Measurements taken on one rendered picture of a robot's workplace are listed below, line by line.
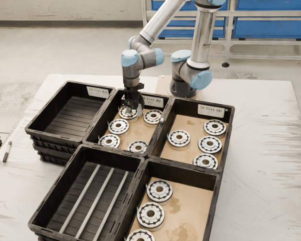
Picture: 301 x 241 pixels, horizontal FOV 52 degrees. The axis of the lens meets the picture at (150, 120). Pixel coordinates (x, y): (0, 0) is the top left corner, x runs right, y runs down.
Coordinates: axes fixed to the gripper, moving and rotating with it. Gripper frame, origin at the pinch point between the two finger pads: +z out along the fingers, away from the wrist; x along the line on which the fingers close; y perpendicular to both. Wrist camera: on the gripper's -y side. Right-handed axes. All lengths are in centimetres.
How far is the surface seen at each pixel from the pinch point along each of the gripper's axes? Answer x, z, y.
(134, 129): 2.4, 2.5, 8.9
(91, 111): -24.2, 3.4, 1.4
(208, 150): 39.4, -1.6, 16.1
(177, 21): -21, 30, -176
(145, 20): -52, 30, -168
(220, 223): 50, 15, 39
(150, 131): 10.6, 2.2, 7.9
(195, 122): 29.9, 1.0, -3.4
